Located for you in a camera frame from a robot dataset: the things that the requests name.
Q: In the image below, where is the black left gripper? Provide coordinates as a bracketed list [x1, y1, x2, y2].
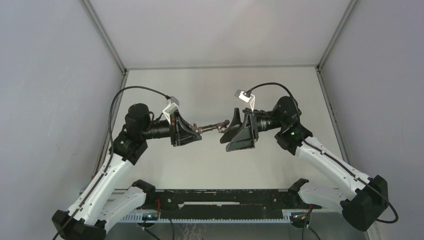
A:
[140, 109, 202, 147]

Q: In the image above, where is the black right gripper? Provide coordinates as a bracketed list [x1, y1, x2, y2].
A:
[219, 108, 285, 152]

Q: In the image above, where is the metal elbow pipe fitting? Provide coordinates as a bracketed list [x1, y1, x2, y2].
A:
[189, 123, 203, 135]

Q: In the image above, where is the metal water faucet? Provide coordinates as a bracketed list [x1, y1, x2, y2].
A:
[197, 119, 230, 134]

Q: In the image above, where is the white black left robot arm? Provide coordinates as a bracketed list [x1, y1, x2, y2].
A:
[52, 103, 202, 240]

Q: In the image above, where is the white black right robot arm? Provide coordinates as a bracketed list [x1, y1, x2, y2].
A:
[220, 96, 389, 232]

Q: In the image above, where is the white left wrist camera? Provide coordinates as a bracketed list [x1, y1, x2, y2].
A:
[162, 96, 180, 124]

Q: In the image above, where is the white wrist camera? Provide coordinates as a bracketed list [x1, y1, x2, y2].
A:
[234, 89, 256, 111]
[162, 96, 180, 124]

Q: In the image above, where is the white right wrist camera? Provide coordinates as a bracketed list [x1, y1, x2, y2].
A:
[234, 89, 256, 111]

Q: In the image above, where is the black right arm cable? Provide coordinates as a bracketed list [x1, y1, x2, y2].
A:
[243, 82, 399, 240]

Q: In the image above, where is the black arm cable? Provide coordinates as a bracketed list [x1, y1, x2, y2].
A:
[243, 82, 399, 240]
[52, 85, 173, 240]

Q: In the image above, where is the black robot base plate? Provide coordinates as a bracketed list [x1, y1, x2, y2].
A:
[141, 189, 319, 219]

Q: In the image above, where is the white slotted cable duct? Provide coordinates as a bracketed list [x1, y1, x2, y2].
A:
[118, 211, 296, 224]

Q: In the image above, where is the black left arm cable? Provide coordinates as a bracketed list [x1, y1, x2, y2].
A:
[52, 85, 173, 240]

